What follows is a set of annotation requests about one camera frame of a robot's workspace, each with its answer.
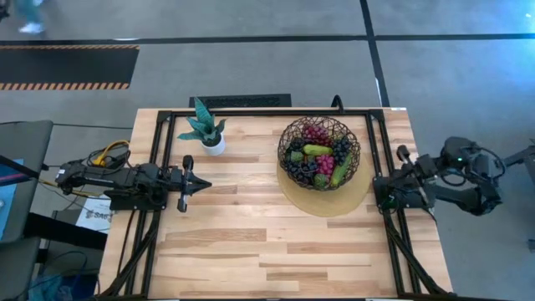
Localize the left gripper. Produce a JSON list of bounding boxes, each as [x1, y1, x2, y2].
[[166, 154, 213, 213]]

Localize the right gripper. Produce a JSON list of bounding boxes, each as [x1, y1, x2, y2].
[[391, 144, 444, 210]]

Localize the black grape bunch with leaf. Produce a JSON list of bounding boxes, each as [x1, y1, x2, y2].
[[332, 136, 353, 165], [285, 150, 319, 186]]

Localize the pink grape bunch with leaf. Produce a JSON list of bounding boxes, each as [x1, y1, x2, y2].
[[312, 153, 337, 190]]

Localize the light green cucumber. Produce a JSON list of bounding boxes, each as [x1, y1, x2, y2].
[[303, 143, 334, 157]]

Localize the dark red grape bunch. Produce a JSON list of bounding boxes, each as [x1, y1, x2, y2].
[[301, 124, 331, 146]]

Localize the dark wicker basket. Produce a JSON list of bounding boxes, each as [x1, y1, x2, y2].
[[277, 115, 362, 192]]

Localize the snake plant in white pot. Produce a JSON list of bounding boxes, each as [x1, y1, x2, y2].
[[176, 96, 227, 157]]

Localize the round woven placemat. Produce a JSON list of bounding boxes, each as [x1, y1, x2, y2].
[[276, 150, 375, 218]]

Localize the black floor vent grille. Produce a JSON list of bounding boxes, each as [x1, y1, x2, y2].
[[188, 93, 293, 109]]

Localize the white printed paper sheet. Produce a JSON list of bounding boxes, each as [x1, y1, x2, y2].
[[74, 194, 114, 234]]

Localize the grey side desk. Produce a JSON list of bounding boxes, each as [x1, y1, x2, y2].
[[0, 120, 54, 243]]

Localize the black hazard-striped floor mat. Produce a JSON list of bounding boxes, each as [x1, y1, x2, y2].
[[0, 44, 140, 92]]

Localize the blue cloth bundle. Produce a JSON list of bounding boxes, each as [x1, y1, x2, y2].
[[27, 273, 99, 301]]

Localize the person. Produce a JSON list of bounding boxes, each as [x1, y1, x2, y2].
[[14, 0, 45, 34]]

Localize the black aluminium table frame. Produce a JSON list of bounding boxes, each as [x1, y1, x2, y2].
[[98, 109, 455, 298]]

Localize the yellow cable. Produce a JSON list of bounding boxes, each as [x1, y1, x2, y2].
[[91, 140, 131, 167]]

